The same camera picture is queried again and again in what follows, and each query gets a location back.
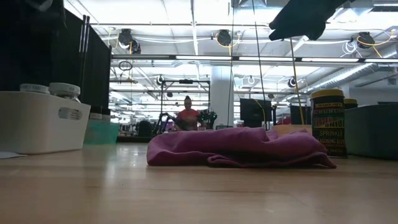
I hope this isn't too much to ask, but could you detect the green translucent plastic bin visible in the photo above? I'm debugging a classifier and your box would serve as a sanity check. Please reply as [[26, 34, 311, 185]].
[[83, 119, 121, 146]]

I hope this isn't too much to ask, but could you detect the dark teal plastic bin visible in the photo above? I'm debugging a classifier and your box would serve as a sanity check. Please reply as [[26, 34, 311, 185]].
[[344, 103, 398, 160]]

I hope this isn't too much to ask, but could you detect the thin black hanging cable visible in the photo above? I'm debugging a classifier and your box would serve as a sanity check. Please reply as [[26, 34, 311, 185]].
[[229, 0, 235, 127]]

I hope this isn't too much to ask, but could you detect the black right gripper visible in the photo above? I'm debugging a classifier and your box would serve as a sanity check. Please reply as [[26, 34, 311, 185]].
[[269, 0, 349, 41]]

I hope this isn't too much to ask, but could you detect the purple cloth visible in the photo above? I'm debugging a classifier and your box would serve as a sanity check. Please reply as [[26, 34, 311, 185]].
[[146, 126, 337, 170]]

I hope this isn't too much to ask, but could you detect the small white paper card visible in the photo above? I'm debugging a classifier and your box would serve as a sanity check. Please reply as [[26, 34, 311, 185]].
[[0, 151, 28, 160]]

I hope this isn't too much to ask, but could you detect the black ceiling cable reel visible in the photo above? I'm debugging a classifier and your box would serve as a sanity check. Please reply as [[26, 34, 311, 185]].
[[216, 29, 233, 47], [356, 30, 376, 49], [118, 27, 142, 55]]

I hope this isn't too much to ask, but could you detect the long ceiling light bar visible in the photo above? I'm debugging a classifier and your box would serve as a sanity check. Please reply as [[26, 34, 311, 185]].
[[111, 54, 398, 63]]

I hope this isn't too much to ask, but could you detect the person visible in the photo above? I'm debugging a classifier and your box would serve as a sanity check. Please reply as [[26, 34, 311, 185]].
[[174, 95, 201, 131]]

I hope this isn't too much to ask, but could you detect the white plastic bin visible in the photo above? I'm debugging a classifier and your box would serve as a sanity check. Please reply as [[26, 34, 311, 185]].
[[0, 90, 91, 156]]

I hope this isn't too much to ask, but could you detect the black metal frame rig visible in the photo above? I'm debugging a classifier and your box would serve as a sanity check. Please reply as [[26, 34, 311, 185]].
[[159, 79, 211, 125]]

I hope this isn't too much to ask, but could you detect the yellow hanging cable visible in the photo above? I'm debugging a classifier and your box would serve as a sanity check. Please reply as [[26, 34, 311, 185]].
[[289, 37, 305, 125]]

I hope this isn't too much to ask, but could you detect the black computer monitor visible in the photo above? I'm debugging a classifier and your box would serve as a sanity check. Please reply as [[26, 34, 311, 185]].
[[289, 105, 312, 126], [239, 98, 274, 128]]

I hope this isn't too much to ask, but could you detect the black curtain partition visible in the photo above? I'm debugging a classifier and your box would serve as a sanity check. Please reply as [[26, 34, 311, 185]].
[[0, 0, 112, 110]]

